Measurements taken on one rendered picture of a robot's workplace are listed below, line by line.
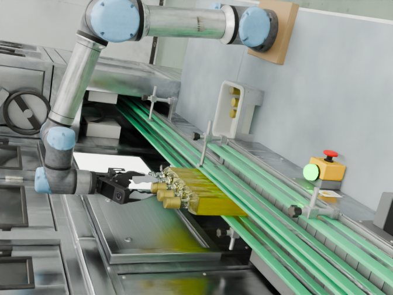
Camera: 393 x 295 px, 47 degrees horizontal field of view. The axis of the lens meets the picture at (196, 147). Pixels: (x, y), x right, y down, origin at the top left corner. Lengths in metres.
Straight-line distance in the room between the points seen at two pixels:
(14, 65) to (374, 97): 1.57
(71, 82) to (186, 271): 0.65
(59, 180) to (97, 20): 0.46
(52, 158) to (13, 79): 0.99
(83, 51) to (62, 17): 3.61
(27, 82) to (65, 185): 1.00
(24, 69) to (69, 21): 2.79
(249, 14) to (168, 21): 0.25
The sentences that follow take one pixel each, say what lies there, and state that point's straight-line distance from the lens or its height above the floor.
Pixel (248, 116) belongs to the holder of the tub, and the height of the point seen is 0.79.
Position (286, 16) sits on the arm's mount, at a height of 0.78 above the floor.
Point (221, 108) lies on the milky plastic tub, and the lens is 1.77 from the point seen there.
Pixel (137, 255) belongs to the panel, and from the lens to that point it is 1.28.
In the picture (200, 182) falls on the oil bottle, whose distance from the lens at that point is 1.47.
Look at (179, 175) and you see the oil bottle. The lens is 1.49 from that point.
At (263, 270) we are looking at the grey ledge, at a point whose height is 0.88.
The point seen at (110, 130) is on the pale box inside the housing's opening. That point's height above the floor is 1.06.
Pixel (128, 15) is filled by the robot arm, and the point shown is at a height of 1.33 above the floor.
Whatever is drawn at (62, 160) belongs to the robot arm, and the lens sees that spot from 1.31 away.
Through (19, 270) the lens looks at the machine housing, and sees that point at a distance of 1.27.
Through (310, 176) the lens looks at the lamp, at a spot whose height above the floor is 0.85.
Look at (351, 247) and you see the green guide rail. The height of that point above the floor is 0.95.
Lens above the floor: 1.63
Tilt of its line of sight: 25 degrees down
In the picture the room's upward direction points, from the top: 85 degrees counter-clockwise
